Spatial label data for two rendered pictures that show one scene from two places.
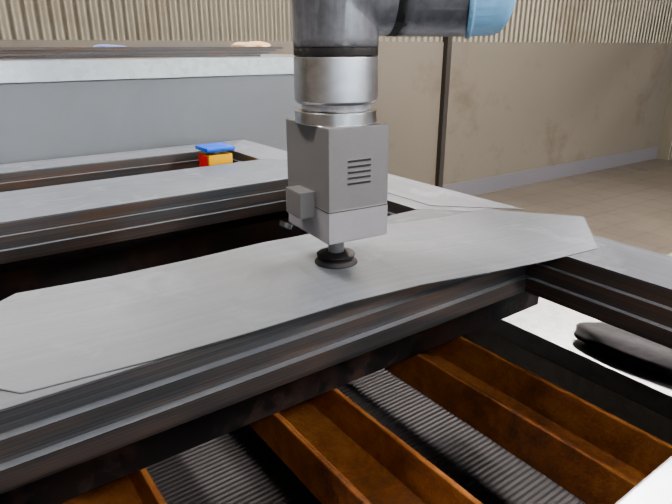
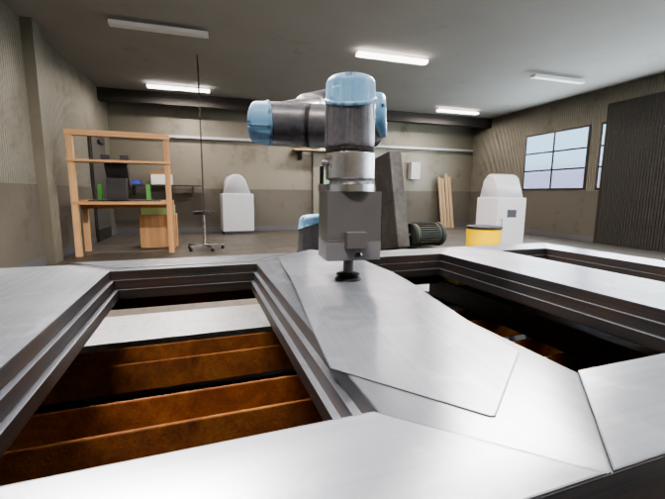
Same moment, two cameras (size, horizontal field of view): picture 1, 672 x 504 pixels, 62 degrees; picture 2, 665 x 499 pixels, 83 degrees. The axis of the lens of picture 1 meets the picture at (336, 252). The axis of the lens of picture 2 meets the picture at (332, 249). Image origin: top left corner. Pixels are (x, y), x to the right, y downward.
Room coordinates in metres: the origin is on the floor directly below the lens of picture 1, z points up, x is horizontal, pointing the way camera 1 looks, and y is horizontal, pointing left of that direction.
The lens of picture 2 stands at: (0.38, 0.57, 1.01)
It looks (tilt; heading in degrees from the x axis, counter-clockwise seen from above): 8 degrees down; 287
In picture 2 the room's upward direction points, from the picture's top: straight up
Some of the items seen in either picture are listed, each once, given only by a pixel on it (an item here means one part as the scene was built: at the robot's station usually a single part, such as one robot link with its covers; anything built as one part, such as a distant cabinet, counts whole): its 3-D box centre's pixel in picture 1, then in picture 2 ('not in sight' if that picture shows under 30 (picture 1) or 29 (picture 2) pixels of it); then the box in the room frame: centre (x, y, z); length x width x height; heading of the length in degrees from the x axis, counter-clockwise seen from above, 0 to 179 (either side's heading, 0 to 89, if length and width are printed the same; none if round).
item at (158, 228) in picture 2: not in sight; (129, 194); (5.63, -4.74, 0.97); 1.47 x 1.31 x 1.93; 34
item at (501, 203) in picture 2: not in sight; (500, 212); (-0.57, -7.01, 0.69); 0.67 x 0.60 x 1.38; 122
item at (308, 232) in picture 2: not in sight; (317, 232); (0.81, -0.66, 0.87); 0.13 x 0.12 x 0.14; 12
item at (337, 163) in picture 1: (324, 170); (348, 221); (0.52, 0.01, 0.97); 0.10 x 0.09 x 0.16; 120
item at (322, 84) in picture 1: (334, 83); (347, 168); (0.53, 0.00, 1.04); 0.08 x 0.08 x 0.05
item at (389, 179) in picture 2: not in sight; (415, 209); (0.80, -4.92, 0.80); 0.97 x 0.95 x 1.59; 125
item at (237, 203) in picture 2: not in sight; (237, 204); (5.41, -7.90, 0.73); 0.82 x 0.67 x 1.46; 34
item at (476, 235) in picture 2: not in sight; (482, 252); (-0.05, -4.19, 0.32); 0.41 x 0.41 x 0.64
